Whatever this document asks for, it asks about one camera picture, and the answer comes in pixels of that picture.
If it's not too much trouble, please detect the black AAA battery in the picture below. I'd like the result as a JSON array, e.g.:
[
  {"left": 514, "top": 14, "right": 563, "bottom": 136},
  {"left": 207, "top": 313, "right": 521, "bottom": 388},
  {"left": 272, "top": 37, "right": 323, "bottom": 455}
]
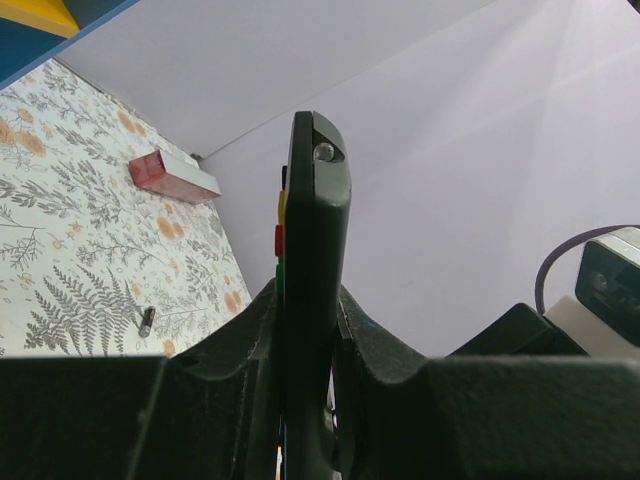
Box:
[{"left": 139, "top": 306, "right": 156, "bottom": 338}]

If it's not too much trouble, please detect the red silver long box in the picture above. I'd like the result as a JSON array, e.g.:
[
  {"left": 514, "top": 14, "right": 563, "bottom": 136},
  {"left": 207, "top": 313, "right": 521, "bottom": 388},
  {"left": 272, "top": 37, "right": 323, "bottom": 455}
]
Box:
[{"left": 128, "top": 149, "right": 221, "bottom": 205}]

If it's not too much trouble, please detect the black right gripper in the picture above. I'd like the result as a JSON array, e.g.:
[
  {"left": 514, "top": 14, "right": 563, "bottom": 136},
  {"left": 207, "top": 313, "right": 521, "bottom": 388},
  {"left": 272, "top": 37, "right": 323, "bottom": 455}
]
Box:
[{"left": 449, "top": 303, "right": 588, "bottom": 357}]

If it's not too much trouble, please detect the blue shelf unit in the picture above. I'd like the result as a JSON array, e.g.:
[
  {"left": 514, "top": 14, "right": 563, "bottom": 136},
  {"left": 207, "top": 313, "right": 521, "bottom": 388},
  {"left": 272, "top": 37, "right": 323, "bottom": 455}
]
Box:
[{"left": 1, "top": 0, "right": 136, "bottom": 88}]

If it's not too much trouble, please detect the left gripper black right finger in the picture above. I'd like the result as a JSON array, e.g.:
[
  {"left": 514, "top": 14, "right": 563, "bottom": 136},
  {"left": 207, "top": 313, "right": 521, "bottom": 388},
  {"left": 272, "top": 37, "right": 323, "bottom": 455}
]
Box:
[{"left": 333, "top": 290, "right": 639, "bottom": 479}]

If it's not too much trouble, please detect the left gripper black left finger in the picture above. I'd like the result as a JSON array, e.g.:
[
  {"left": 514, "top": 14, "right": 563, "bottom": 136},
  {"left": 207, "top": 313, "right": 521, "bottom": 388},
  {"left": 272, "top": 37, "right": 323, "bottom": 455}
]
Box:
[{"left": 1, "top": 283, "right": 280, "bottom": 479}]

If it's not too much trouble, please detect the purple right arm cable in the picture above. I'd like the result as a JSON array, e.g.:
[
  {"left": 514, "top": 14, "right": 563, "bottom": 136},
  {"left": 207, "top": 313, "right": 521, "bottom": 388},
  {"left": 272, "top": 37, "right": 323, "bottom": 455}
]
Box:
[{"left": 533, "top": 224, "right": 624, "bottom": 316}]

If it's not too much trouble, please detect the black TV remote control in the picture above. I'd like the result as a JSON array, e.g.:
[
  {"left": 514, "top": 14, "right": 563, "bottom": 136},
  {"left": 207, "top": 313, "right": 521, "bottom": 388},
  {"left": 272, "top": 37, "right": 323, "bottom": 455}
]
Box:
[{"left": 279, "top": 111, "right": 351, "bottom": 479}]

